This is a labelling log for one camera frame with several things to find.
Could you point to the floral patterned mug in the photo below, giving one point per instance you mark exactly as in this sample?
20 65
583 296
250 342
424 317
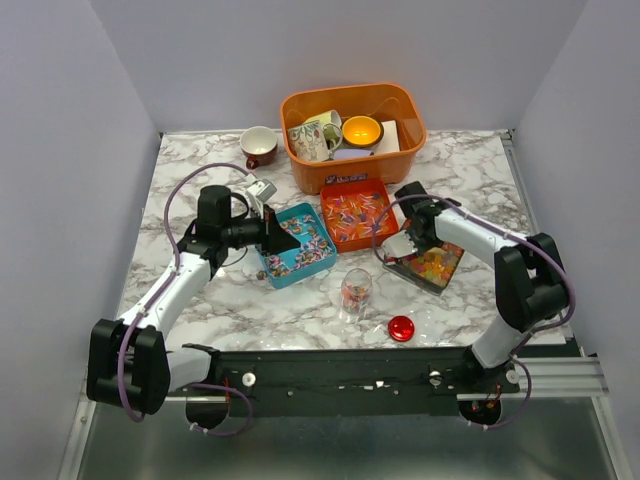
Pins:
316 139

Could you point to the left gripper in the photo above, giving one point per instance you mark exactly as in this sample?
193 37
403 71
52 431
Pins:
273 236

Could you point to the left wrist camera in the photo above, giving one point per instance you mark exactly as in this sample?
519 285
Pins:
259 193

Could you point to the lavender cup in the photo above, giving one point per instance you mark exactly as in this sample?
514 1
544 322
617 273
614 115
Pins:
351 153

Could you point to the red jar lid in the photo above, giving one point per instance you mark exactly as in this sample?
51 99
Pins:
401 328

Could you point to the orange candy tray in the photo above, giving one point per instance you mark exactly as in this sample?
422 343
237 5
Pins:
353 211

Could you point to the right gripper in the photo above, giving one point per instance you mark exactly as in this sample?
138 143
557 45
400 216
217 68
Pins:
421 248

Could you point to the maroon white cup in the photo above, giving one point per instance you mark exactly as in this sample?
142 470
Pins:
259 144

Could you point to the aluminium rail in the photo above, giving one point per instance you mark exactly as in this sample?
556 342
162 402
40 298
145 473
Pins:
560 375

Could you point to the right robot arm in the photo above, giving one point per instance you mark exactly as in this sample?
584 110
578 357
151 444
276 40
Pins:
532 290

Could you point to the teal candy tray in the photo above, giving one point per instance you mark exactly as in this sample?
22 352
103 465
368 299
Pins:
315 253

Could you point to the orange black bowl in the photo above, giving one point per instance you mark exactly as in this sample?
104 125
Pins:
362 131

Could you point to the clear plastic jar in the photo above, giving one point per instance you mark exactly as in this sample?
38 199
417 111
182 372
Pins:
356 291

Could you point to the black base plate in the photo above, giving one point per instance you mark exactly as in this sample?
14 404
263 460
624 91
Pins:
379 403

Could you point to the gold tin candy tray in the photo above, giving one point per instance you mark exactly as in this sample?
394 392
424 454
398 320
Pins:
431 271

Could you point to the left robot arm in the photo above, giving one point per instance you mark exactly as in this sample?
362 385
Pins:
129 365

